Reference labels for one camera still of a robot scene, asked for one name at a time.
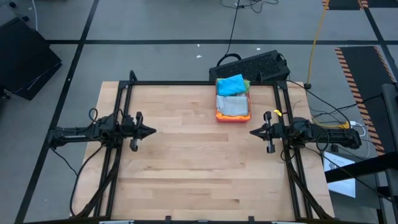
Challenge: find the short yellow cable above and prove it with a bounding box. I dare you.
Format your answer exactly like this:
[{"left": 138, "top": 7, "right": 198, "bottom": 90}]
[{"left": 312, "top": 118, "right": 351, "bottom": 130}]

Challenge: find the red plastic bin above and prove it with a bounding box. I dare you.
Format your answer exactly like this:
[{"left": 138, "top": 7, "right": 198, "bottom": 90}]
[{"left": 215, "top": 78, "right": 252, "bottom": 124}]

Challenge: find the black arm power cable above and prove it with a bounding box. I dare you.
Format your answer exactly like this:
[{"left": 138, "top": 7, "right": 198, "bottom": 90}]
[{"left": 70, "top": 143, "right": 106, "bottom": 217}]

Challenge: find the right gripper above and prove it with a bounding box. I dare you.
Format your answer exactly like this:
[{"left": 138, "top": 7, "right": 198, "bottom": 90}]
[{"left": 249, "top": 111, "right": 293, "bottom": 154}]

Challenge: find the white paper sheet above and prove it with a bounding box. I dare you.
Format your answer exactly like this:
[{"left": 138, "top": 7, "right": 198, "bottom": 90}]
[{"left": 323, "top": 151, "right": 356, "bottom": 198}]

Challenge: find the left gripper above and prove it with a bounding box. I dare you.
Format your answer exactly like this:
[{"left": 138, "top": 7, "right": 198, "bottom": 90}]
[{"left": 119, "top": 111, "right": 157, "bottom": 152}]

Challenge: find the black equipment case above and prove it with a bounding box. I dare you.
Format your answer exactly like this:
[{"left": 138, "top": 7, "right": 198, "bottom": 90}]
[{"left": 0, "top": 17, "right": 63, "bottom": 101}]

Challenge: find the long yellow cable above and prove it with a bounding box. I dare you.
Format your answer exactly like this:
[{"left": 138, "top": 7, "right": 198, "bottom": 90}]
[{"left": 306, "top": 0, "right": 330, "bottom": 90}]

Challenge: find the black metal cart frame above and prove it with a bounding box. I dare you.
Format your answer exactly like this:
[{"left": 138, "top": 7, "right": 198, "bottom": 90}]
[{"left": 325, "top": 83, "right": 398, "bottom": 224}]

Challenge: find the black floor cable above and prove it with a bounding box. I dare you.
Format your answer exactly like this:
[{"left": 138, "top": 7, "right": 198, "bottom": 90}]
[{"left": 216, "top": 0, "right": 280, "bottom": 67}]

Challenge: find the thin white cable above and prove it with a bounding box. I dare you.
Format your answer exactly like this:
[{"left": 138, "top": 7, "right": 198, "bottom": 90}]
[{"left": 30, "top": 0, "right": 39, "bottom": 32}]

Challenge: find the bright green microfiber towel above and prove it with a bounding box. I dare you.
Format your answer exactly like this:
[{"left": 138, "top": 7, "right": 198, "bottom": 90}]
[{"left": 216, "top": 77, "right": 251, "bottom": 95}]

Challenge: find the orange microfiber towel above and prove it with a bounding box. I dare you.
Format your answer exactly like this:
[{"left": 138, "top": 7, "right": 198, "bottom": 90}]
[{"left": 216, "top": 111, "right": 251, "bottom": 123}]

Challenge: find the black hazard striped mat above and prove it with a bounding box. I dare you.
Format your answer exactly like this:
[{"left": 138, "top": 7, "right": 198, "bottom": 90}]
[
  {"left": 334, "top": 45, "right": 398, "bottom": 156},
  {"left": 322, "top": 0, "right": 398, "bottom": 11}
]

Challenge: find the white power cable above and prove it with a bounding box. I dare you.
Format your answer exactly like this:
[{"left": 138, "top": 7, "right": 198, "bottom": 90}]
[{"left": 349, "top": 119, "right": 373, "bottom": 158}]

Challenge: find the black perforated computer case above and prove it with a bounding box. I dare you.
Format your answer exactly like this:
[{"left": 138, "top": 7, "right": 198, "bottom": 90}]
[{"left": 208, "top": 49, "right": 291, "bottom": 83}]

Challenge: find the blue microfiber towel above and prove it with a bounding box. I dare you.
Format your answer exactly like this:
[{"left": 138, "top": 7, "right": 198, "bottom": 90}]
[{"left": 216, "top": 73, "right": 246, "bottom": 97}]

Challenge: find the grey microfiber towel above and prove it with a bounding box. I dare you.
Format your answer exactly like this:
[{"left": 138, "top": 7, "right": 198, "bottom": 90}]
[{"left": 216, "top": 94, "right": 249, "bottom": 118}]

